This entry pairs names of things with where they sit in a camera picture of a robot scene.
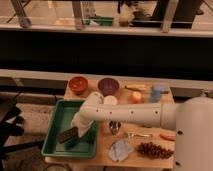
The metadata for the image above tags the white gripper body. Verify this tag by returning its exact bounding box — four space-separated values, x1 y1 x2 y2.
70 113 93 137

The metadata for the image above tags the dark brown eraser block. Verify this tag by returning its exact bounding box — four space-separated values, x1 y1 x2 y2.
57 127 78 144

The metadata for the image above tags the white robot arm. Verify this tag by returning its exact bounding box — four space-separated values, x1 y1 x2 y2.
71 92 213 171

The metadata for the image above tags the green plastic tray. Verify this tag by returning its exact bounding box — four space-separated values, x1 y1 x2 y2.
42 100 98 159

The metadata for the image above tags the small metal cup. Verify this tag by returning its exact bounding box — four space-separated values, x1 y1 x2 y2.
109 121 121 135

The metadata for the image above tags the orange bowl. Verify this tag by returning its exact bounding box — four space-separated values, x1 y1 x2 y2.
68 76 88 94

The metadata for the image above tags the light blue cloth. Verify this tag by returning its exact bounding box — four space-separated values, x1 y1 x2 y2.
108 140 134 162

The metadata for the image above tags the purple bowl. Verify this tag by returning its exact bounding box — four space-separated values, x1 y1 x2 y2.
98 78 119 96

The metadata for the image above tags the metal fork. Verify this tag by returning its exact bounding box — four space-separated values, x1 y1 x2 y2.
124 132 153 138

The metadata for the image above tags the peach coloured fruit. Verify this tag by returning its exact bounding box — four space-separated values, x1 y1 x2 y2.
131 91 142 103

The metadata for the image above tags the black chair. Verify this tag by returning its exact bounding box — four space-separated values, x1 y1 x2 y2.
0 95 44 171

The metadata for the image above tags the brown pine cone cluster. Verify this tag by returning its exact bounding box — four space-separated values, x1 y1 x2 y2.
138 142 173 159

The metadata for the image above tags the red orange carrot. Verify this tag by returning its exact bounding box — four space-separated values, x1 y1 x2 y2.
159 134 176 141

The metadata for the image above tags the green bin in background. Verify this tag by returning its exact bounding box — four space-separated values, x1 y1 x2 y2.
85 16 114 26

